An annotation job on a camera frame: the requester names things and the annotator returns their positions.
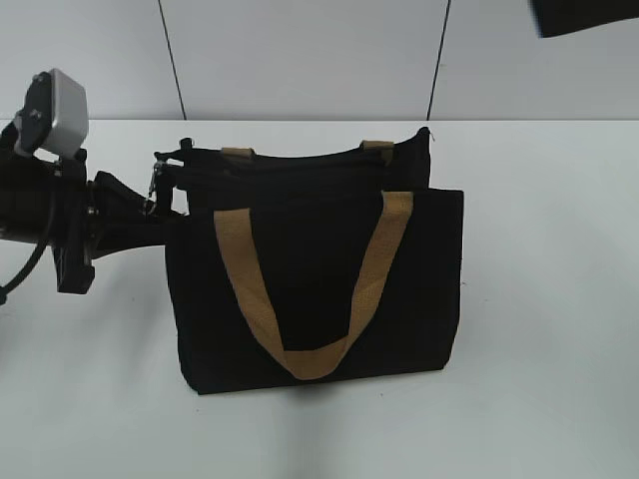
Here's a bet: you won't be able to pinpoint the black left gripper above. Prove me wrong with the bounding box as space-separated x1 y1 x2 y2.
54 138 193 293

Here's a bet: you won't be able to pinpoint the black tote bag tan handles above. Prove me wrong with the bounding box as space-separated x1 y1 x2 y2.
165 128 464 394

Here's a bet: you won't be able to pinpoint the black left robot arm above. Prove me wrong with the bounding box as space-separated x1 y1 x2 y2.
1 124 180 298

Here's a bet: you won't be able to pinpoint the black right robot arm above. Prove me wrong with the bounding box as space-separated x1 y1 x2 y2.
531 0 638 28

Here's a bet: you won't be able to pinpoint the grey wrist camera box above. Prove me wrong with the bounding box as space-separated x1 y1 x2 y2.
13 68 89 157

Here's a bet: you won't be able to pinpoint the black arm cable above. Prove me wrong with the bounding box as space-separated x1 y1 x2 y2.
0 239 54 303

